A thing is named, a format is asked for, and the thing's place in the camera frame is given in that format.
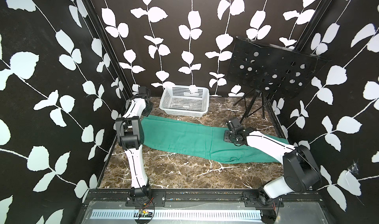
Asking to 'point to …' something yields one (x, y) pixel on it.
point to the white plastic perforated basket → (185, 101)
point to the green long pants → (203, 140)
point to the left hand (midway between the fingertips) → (151, 105)
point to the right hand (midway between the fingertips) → (225, 134)
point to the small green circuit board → (145, 213)
